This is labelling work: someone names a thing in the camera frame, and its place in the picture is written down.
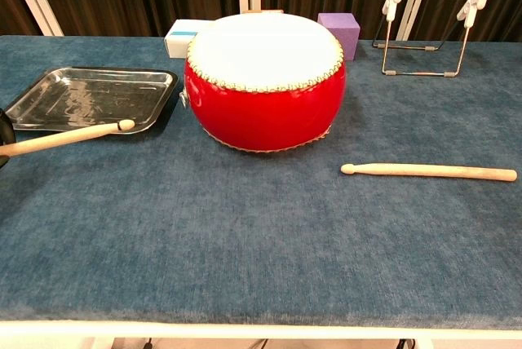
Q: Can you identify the shiny metal tray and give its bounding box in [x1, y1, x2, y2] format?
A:
[2, 66, 179, 136]

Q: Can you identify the metal wire stand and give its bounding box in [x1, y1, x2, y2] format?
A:
[371, 14, 470, 78]

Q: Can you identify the purple foam cube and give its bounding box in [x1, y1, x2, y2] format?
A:
[317, 12, 361, 62]

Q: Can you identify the red drum white skin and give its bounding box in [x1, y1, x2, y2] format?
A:
[183, 12, 347, 153]

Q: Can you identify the white box blue stripe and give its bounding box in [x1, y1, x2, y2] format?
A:
[164, 19, 215, 60]

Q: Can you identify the blue fabric table mat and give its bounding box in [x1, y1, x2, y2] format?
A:
[0, 34, 522, 330]

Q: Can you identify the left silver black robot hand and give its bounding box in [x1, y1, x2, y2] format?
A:
[0, 108, 16, 170]

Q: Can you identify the wooden drumstick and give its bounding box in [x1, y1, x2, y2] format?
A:
[340, 162, 519, 183]
[0, 119, 136, 158]

